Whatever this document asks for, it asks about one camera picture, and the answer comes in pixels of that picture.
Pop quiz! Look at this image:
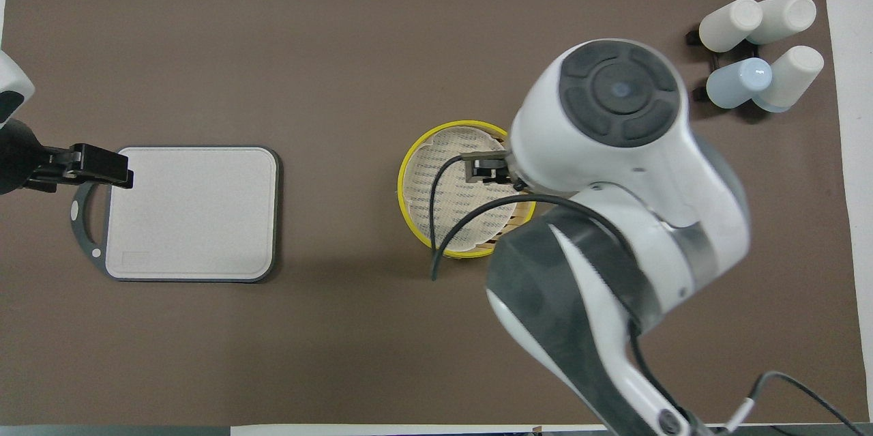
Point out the grey cutting board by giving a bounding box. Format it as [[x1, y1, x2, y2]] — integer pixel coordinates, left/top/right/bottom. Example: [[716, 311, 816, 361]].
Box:
[[70, 145, 281, 284]]

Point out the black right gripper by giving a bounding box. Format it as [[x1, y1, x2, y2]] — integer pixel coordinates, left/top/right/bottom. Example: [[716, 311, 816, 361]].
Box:
[[462, 151, 527, 192]]

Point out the light blue plastic cup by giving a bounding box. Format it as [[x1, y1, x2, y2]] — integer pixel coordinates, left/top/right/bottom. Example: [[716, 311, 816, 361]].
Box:
[[706, 57, 773, 110]]

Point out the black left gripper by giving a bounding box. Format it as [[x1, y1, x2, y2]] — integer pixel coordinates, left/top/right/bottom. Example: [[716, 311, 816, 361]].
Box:
[[0, 119, 135, 196]]

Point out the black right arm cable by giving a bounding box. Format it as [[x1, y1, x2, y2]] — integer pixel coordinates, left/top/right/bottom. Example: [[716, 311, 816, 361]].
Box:
[[429, 153, 873, 436]]

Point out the brown table mat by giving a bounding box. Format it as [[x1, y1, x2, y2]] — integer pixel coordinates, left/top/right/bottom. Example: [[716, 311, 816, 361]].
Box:
[[0, 0, 857, 427]]

